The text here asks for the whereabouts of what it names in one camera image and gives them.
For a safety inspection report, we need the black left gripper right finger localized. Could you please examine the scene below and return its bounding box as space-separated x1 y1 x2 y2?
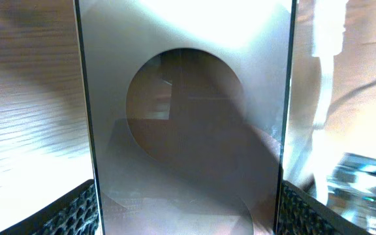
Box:
275 180 369 235

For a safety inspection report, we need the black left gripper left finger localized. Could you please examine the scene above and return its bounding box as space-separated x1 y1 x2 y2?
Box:
0 180 99 235

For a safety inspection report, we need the white power strip cord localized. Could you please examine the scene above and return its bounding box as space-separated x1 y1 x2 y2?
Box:
310 0 351 203

